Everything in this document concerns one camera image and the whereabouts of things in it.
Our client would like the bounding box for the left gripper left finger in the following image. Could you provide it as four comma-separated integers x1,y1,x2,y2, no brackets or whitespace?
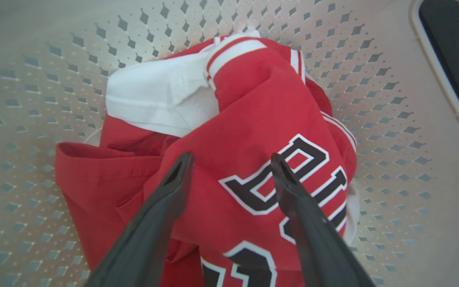
85,152,195,287

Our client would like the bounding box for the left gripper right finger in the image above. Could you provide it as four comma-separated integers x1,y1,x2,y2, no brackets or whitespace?
271,153,376,287

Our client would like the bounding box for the red and white jersey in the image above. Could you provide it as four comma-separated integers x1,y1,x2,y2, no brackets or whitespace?
54,30,361,287

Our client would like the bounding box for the cream perforated laundry basket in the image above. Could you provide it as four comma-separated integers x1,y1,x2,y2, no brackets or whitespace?
0,0,459,287

